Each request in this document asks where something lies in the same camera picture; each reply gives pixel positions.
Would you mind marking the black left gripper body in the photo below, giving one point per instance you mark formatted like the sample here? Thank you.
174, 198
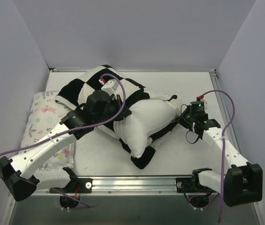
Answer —
124, 112

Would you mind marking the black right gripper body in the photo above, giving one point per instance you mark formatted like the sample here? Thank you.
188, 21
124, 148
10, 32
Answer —
182, 118

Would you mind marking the black white checkered pillowcase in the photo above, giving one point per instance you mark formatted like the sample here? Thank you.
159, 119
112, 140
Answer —
76, 92

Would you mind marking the white pillow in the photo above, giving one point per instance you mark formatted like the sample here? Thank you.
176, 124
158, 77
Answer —
147, 118

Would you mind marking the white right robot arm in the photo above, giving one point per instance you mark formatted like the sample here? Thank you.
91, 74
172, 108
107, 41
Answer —
239, 181

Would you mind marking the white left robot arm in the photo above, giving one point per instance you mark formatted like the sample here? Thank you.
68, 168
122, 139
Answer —
18, 171

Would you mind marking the animal print pillow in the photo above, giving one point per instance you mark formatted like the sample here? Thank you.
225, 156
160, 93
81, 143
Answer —
44, 114

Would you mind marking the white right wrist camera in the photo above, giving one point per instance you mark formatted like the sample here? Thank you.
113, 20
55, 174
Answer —
201, 98

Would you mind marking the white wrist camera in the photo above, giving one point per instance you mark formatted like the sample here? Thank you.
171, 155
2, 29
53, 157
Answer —
110, 87
201, 98

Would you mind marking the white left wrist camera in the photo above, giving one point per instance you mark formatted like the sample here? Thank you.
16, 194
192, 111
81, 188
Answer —
110, 87

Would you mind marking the aluminium right frame rail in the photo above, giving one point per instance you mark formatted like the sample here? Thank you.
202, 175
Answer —
225, 109

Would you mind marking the aluminium frame rail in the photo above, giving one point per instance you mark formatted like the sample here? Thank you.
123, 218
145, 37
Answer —
77, 69
130, 185
225, 109

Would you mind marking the aluminium back frame rail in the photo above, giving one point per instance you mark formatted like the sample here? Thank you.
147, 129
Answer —
77, 69

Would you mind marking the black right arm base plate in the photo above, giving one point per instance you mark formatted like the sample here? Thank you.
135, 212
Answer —
186, 185

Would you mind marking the aluminium front frame rail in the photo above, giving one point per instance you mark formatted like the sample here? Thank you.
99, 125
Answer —
130, 185

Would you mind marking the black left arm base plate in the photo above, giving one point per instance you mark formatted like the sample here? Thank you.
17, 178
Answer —
76, 186

